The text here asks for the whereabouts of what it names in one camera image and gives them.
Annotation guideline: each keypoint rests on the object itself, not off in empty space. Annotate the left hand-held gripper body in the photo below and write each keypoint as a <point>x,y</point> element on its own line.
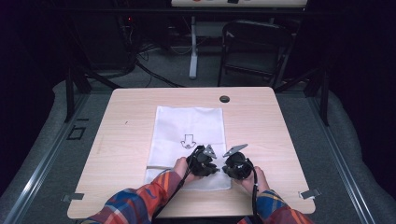
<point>199,163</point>

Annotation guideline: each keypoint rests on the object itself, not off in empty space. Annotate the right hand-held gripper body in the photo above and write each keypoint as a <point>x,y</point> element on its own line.
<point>241,166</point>

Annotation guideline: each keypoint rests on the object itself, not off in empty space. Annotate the white cloth bag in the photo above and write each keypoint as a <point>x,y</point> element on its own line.
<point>174,130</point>

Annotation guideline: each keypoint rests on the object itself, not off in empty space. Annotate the person's left hand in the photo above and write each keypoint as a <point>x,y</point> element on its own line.
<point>181,166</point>

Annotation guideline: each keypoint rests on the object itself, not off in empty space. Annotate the person's right hand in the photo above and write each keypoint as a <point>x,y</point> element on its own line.
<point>260,183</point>

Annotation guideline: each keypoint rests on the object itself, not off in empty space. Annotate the black table grommet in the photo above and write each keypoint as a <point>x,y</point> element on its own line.
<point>224,99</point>

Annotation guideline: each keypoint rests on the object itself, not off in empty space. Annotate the grey tape piece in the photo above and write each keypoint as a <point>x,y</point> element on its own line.
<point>309,193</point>
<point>73,196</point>

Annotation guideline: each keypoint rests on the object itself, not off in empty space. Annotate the black metal stand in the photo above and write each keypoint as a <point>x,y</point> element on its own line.
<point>70,93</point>
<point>324,99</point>

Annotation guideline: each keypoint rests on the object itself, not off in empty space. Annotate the white desk leg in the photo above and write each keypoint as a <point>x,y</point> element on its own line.
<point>193,56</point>

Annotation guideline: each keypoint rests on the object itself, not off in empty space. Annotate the black folding chair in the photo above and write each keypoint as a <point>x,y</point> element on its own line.
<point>255,46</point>

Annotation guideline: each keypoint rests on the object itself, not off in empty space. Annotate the black tape strip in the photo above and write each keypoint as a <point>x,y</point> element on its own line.
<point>82,119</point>

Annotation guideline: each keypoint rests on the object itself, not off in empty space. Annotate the black tape square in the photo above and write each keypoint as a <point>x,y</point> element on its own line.
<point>69,132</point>

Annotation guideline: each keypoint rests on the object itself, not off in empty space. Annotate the dark equipment cabinet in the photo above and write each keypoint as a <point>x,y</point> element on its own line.
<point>102,43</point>

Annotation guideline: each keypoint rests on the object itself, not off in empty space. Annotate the black horizontal metal bar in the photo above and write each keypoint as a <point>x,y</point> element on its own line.
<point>155,11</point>

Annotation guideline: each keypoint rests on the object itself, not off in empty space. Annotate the aluminium floor rail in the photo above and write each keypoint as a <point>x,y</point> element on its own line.
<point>40,168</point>
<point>342,168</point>

